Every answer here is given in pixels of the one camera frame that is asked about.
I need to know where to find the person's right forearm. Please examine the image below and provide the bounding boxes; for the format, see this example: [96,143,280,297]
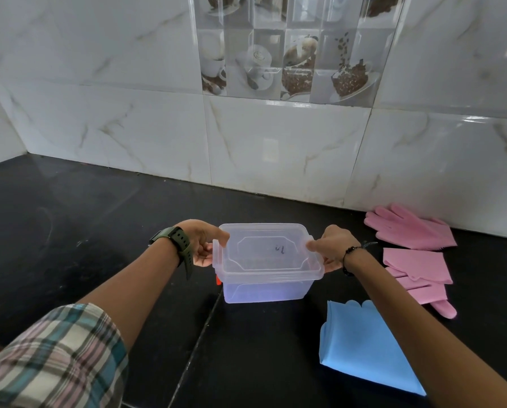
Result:
[344,247,507,408]

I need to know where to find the person's left hand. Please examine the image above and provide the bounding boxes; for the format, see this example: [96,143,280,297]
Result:
[176,219,230,268]

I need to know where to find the plaid shirt sleeve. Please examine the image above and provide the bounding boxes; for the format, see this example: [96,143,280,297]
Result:
[0,303,129,408]

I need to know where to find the pink rubber glove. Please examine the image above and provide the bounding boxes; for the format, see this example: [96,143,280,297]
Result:
[383,247,457,320]
[363,203,457,251]

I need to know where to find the person's right hand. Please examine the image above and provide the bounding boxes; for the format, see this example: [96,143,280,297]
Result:
[306,225,361,274]

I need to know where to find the blue cleaning cloth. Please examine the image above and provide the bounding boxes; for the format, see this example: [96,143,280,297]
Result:
[319,300,427,397]

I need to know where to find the black bead bracelet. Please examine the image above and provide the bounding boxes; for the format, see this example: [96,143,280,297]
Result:
[342,242,378,277]

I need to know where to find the dark green wristwatch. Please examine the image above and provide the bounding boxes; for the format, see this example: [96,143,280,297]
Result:
[148,226,194,281]

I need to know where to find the person's left forearm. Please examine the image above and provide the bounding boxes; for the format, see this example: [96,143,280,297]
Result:
[76,238,182,353]

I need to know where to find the coffee print decorative tile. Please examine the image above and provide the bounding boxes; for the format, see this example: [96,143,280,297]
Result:
[188,0,407,108]

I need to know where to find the clear plastic storage box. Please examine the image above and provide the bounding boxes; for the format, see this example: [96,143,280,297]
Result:
[211,223,325,304]

